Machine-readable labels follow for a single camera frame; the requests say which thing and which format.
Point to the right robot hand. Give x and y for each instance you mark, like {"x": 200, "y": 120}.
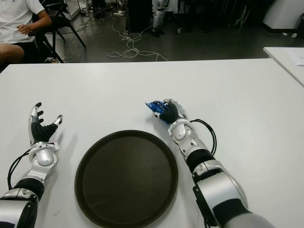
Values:
{"x": 173, "y": 112}

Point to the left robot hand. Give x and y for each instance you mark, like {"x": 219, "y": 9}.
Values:
{"x": 39, "y": 131}

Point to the blue Oreo packet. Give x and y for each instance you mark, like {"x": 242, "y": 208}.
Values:
{"x": 154, "y": 107}

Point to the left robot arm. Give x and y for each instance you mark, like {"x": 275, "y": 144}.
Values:
{"x": 44, "y": 156}

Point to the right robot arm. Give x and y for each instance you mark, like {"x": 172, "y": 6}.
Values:
{"x": 180, "y": 133}

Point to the small floor power socket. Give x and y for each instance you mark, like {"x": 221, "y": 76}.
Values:
{"x": 51, "y": 60}

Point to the round brown tray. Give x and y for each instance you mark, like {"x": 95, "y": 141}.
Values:
{"x": 126, "y": 178}

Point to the silver humanoid robot legs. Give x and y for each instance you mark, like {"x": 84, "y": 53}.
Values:
{"x": 158, "y": 17}

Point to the black cabinet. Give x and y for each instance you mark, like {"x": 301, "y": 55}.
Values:
{"x": 140, "y": 16}

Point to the black folding chair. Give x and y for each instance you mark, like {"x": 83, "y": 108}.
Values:
{"x": 59, "y": 23}

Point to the white power strip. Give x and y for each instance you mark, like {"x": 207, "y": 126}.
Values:
{"x": 119, "y": 13}

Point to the person in white shirt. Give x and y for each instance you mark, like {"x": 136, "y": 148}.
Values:
{"x": 14, "y": 21}

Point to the white side table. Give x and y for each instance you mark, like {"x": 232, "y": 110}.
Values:
{"x": 280, "y": 59}

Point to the white paper sheet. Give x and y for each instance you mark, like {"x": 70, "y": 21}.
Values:
{"x": 298, "y": 57}

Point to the white machine housing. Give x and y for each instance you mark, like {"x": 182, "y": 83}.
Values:
{"x": 282, "y": 14}

